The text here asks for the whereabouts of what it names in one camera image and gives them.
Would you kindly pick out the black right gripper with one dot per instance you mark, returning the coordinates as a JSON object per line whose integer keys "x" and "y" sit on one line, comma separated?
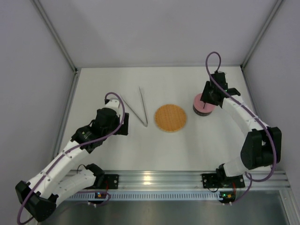
{"x": 209, "y": 96}

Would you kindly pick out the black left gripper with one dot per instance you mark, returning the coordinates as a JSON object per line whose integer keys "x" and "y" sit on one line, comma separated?
{"x": 124, "y": 125}

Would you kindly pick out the pink round lid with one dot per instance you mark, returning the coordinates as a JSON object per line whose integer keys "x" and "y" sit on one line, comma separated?
{"x": 199, "y": 103}

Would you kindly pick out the steel serving tongs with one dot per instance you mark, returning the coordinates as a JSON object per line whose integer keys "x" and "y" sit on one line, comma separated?
{"x": 141, "y": 115}

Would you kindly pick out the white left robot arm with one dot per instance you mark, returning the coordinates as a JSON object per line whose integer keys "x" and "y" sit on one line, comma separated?
{"x": 41, "y": 195}

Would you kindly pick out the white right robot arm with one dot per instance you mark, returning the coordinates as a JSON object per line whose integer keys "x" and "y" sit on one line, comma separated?
{"x": 262, "y": 145}

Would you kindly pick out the round woven bamboo basket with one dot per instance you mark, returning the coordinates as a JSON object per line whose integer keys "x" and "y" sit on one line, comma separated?
{"x": 170, "y": 118}

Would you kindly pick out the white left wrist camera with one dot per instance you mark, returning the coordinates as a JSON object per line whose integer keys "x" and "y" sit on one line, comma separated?
{"x": 113, "y": 104}

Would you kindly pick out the slotted grey cable duct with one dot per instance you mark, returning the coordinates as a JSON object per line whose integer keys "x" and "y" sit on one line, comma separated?
{"x": 148, "y": 196}

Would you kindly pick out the aluminium mounting rail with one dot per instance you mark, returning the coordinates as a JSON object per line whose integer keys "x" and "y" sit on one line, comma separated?
{"x": 185, "y": 180}

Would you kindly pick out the right aluminium frame post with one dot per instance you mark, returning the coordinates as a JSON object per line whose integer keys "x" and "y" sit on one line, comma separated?
{"x": 262, "y": 31}

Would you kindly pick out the aluminium frame post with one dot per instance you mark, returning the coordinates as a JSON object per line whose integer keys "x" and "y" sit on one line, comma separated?
{"x": 262, "y": 31}
{"x": 49, "y": 25}

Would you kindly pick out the left aluminium frame post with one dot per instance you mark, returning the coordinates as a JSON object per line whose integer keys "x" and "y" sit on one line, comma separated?
{"x": 49, "y": 25}

